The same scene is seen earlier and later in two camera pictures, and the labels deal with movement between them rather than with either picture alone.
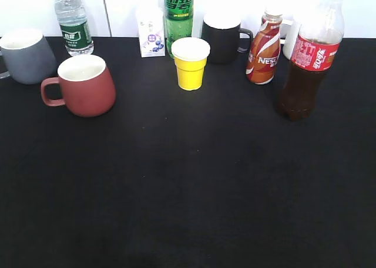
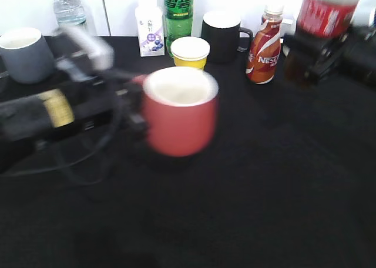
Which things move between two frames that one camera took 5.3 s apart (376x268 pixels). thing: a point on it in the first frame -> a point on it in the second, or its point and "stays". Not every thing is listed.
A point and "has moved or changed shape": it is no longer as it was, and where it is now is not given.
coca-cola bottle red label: [315, 56] has moved or changed shape
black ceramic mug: [221, 30] stays
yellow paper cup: [190, 55] stays
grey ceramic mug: [28, 56] stays
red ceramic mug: [89, 89] has moved or changed shape
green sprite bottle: [178, 13] stays
